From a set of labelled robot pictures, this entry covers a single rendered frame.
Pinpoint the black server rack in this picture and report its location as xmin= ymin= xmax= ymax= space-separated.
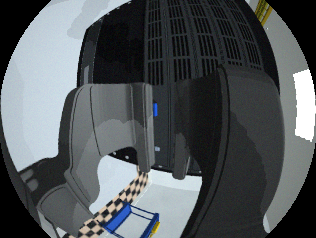
xmin=76 ymin=0 xmax=280 ymax=173

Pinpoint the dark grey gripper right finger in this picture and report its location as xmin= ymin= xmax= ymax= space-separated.
xmin=172 ymin=64 xmax=285 ymax=238

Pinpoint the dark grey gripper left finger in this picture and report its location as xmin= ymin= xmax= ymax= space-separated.
xmin=18 ymin=82 xmax=155 ymax=238

